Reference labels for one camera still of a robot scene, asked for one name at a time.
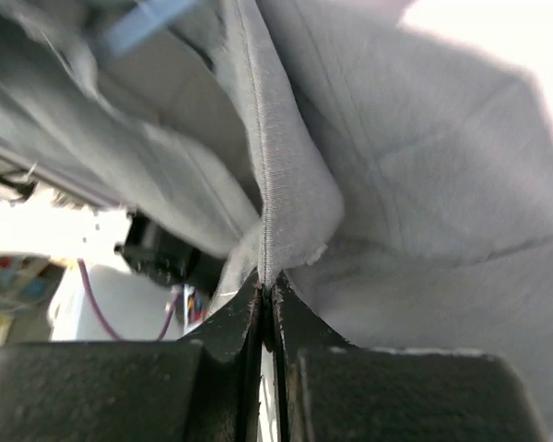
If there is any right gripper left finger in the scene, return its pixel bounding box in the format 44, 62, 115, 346
0, 274, 262, 441

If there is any grey button shirt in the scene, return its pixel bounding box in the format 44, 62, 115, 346
0, 1, 553, 436

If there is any light blue hanger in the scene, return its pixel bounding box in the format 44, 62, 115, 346
92, 0, 197, 62

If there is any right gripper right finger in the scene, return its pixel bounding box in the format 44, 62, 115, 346
270, 276, 546, 441

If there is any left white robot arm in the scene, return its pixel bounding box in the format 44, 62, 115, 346
0, 200, 223, 294

